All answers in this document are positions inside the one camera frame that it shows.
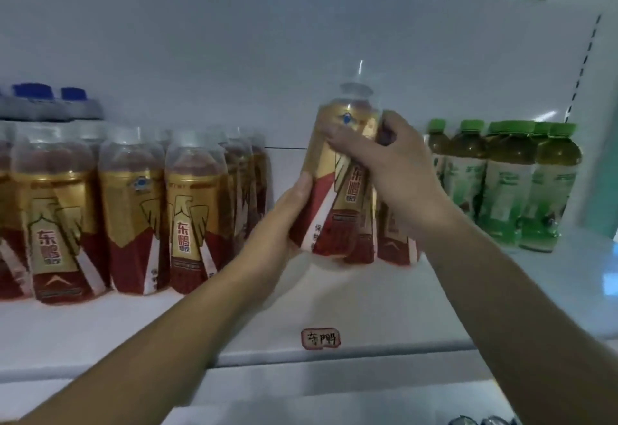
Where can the person's left hand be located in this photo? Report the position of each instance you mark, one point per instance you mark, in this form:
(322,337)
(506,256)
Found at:
(275,236)

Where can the person's right hand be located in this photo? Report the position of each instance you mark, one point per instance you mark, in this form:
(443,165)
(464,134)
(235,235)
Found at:
(406,179)

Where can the gold red drink bottle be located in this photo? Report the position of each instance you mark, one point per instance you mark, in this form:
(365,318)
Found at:
(328,207)

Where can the row of green-capped bottles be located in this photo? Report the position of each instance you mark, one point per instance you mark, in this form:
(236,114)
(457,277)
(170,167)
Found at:
(512,188)

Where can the white metal shelf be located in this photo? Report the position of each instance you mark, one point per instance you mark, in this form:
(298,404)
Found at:
(241,43)

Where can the row of amber drink bottles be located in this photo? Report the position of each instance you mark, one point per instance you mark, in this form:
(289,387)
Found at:
(58,227)

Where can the group of orange cans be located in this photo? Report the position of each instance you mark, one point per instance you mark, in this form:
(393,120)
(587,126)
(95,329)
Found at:
(478,421)

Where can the group of blue-capped cola bottles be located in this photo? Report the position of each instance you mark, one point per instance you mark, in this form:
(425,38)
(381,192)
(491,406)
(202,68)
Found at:
(48,101)

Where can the person's right forearm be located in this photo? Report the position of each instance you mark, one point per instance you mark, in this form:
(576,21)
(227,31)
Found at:
(531,323)

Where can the person's left forearm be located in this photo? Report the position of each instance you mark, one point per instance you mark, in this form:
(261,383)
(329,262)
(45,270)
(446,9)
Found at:
(135,362)

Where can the grey shelf label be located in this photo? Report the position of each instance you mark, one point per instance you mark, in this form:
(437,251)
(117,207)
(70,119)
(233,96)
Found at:
(321,338)

